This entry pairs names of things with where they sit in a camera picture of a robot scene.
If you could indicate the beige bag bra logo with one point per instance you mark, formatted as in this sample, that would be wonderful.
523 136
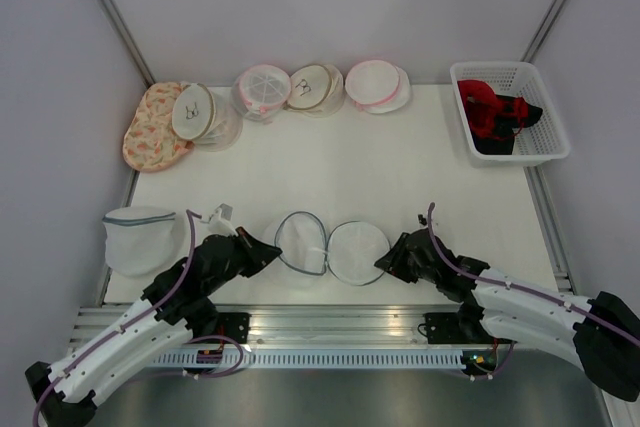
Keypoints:
317 90

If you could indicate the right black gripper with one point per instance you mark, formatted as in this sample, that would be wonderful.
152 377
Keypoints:
392 262

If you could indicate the corner aluminium post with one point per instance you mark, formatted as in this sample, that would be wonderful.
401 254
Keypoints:
119 25
544 30

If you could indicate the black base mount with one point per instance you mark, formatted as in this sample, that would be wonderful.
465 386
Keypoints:
235 325
442 328

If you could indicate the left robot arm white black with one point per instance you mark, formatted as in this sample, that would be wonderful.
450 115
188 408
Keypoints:
175 309

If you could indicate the white slotted cable duct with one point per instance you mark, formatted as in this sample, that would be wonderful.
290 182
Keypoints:
420 358

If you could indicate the white plastic basket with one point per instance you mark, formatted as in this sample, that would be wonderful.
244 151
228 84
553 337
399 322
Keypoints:
543 142

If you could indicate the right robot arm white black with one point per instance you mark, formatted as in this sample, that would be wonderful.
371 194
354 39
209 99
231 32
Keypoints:
599 335

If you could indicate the right corner aluminium post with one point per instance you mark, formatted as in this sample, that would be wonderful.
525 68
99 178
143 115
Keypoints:
544 30

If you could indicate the white bag bra logo left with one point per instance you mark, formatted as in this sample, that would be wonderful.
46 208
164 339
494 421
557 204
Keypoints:
205 118

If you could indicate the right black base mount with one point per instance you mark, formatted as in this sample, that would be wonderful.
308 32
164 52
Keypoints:
442 328

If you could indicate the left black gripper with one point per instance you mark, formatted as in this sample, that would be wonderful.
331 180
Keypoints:
261 253

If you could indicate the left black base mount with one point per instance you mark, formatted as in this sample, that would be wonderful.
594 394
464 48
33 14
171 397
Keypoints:
235 325

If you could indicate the floral orange laundry bag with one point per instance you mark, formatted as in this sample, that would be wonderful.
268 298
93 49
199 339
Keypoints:
150 144

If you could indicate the red bra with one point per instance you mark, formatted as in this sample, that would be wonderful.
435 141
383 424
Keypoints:
491 116

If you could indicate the white pink trim flat bag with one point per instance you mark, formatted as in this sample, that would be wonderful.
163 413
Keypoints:
378 87

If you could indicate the white mesh bag blue trim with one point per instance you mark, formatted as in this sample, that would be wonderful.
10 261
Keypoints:
139 240

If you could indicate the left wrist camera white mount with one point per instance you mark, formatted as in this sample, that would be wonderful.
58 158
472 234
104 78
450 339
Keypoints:
218 222

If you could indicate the black bra in basket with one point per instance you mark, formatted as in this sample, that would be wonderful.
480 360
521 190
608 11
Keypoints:
505 147

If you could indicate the aluminium mounting rail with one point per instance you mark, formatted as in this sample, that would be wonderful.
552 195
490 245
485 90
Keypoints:
345 326

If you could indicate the white bag pink zipper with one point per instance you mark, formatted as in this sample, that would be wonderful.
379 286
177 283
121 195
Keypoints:
260 92

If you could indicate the left corner aluminium post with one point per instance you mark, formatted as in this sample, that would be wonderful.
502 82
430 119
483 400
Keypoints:
119 25

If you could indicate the white mesh bag blue zipper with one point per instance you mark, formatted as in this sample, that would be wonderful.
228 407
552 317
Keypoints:
310 251

